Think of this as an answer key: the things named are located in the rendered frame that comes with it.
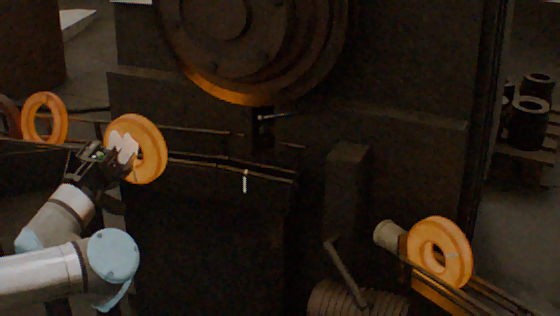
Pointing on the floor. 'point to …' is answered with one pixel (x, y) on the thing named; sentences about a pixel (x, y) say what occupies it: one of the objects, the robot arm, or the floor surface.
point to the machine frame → (429, 189)
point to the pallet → (527, 130)
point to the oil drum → (30, 47)
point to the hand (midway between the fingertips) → (133, 141)
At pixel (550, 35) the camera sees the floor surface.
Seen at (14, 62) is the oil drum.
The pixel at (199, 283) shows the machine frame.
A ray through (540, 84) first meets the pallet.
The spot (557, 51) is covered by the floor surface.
